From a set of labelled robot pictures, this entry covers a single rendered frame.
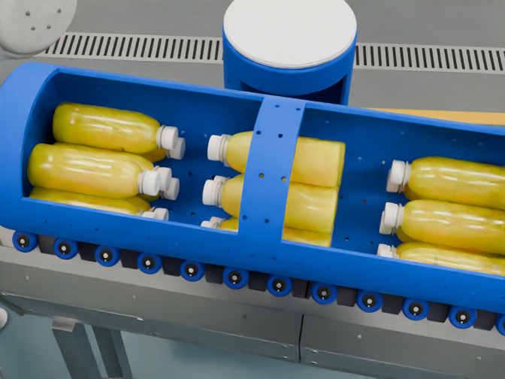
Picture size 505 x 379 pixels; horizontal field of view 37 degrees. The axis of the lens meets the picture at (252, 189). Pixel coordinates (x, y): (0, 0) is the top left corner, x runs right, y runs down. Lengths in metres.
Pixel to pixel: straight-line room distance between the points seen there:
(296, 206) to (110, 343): 0.95
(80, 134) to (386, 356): 0.64
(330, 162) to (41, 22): 0.70
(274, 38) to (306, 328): 0.60
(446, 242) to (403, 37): 2.10
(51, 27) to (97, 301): 0.93
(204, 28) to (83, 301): 2.02
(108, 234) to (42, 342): 1.22
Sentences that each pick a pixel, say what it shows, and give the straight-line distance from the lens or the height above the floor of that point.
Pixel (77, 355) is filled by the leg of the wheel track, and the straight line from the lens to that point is 1.75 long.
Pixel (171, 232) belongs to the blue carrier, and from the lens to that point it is 1.16.
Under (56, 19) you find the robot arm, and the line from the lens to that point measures 0.54.
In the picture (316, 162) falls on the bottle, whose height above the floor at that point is 1.18.
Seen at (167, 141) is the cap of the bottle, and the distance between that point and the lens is 1.27.
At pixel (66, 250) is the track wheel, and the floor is 0.96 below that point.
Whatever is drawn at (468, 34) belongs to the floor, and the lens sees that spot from 3.36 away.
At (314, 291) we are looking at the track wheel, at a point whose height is 0.97.
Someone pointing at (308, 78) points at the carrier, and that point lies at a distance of 1.55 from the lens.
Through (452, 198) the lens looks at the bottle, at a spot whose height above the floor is 1.10.
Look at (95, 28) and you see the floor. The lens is 3.33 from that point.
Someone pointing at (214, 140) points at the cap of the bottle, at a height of 1.17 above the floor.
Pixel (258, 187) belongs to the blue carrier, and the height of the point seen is 1.20.
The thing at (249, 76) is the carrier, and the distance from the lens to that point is 1.57.
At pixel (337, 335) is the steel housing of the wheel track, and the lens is 1.34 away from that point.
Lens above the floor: 2.04
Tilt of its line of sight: 51 degrees down
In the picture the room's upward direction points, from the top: straight up
